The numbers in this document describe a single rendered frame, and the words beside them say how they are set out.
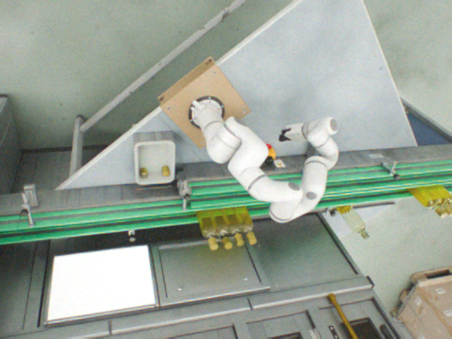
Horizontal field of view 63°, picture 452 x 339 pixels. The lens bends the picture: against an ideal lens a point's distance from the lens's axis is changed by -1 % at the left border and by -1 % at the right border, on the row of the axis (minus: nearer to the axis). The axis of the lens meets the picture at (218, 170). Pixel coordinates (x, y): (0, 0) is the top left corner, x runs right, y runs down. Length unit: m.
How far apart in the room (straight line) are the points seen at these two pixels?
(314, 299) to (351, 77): 1.02
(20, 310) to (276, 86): 1.40
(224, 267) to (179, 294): 0.24
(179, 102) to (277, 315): 0.95
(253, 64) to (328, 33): 0.35
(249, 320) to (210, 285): 0.21
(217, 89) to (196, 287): 0.82
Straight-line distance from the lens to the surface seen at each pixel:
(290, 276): 1.79
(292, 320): 1.67
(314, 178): 1.33
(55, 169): 2.37
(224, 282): 1.67
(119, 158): 1.76
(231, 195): 1.78
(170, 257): 1.74
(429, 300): 5.24
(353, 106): 2.00
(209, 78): 1.53
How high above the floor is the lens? 2.21
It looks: 51 degrees down
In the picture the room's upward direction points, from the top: 157 degrees clockwise
